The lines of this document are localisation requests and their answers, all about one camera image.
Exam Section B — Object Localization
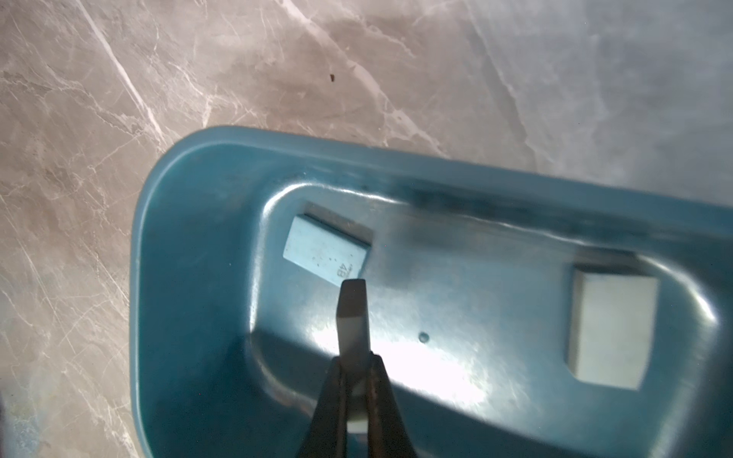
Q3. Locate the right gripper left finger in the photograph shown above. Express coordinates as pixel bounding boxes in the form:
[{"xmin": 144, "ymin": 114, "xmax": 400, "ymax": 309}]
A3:
[{"xmin": 296, "ymin": 357, "xmax": 349, "ymax": 458}]

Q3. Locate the black eraser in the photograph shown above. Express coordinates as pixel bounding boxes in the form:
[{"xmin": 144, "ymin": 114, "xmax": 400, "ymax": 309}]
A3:
[{"xmin": 335, "ymin": 277, "xmax": 372, "ymax": 436}]

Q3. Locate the blue eraser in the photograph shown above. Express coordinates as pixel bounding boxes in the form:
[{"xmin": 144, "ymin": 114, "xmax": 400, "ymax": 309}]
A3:
[{"xmin": 283, "ymin": 215, "xmax": 370, "ymax": 286}]

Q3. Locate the teal plastic storage box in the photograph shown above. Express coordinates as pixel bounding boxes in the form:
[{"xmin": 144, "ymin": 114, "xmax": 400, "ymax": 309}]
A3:
[{"xmin": 130, "ymin": 126, "xmax": 732, "ymax": 457}]

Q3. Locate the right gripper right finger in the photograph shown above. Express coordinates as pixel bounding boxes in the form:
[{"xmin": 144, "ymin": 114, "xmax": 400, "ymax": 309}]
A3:
[{"xmin": 366, "ymin": 353, "xmax": 418, "ymax": 458}]

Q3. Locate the grey eraser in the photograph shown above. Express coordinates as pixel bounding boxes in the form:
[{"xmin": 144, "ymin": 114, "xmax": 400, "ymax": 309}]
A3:
[{"xmin": 567, "ymin": 269, "xmax": 660, "ymax": 390}]

